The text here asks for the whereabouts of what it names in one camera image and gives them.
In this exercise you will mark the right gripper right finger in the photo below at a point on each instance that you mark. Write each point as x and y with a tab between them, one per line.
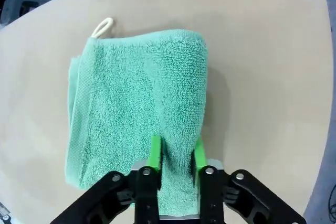
210	187

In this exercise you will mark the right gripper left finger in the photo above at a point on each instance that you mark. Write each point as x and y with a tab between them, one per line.
148	182

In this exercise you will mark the mint green terry towel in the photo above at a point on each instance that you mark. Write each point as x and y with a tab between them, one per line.
131	90

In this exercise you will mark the dark grey floor box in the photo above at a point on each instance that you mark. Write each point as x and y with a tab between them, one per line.
23	9

